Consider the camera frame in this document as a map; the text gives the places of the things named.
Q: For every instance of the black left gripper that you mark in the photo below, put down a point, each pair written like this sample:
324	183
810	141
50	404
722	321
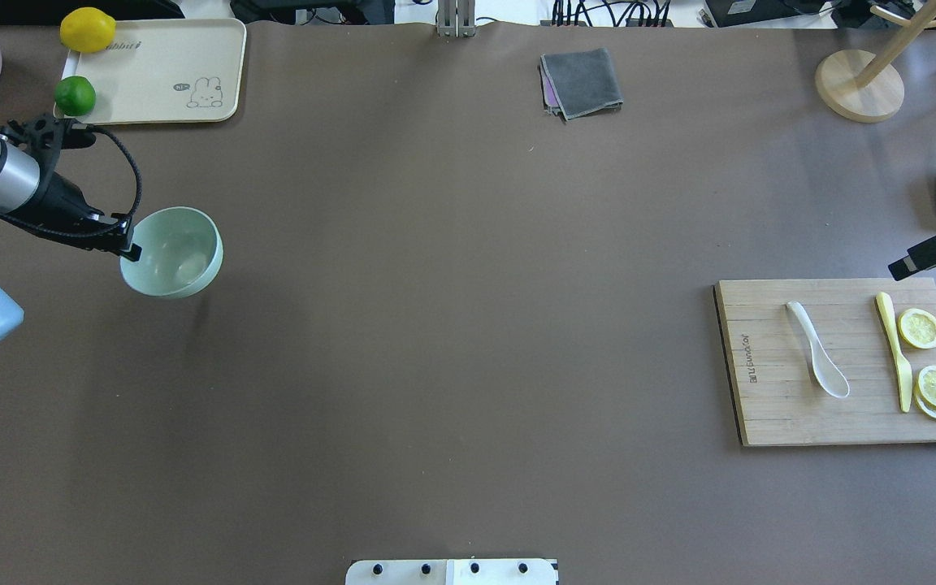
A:
64	204

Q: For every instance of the light green ceramic bowl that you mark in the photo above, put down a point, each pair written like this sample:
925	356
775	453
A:
181	253

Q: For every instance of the white ceramic spoon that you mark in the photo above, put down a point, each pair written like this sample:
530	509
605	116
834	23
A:
824	370

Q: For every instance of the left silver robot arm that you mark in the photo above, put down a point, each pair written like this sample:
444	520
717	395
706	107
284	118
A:
17	182

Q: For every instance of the yellow plastic knife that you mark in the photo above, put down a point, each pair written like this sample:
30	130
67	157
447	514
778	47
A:
903	368

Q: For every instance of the upper lemon slice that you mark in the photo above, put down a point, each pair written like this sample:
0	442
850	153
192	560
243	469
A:
918	328

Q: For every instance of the bottom lemon slice underneath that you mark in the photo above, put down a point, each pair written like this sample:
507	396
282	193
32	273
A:
925	407

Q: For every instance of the green lime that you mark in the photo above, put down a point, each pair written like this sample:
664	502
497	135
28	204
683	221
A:
75	96

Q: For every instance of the beige rabbit tray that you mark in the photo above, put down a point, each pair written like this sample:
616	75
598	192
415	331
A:
161	71

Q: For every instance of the bamboo cutting board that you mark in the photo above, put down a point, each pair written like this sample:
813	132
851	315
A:
777	400

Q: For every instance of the wooden mug tree stand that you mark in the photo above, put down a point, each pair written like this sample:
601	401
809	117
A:
864	87

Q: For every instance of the yellow lemon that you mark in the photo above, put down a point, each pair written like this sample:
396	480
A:
87	30

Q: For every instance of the grey folded cloth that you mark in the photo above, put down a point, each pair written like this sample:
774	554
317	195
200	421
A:
577	84

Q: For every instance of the aluminium frame post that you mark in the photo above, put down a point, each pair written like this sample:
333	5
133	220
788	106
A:
456	18

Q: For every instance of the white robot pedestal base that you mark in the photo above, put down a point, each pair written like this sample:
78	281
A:
512	570

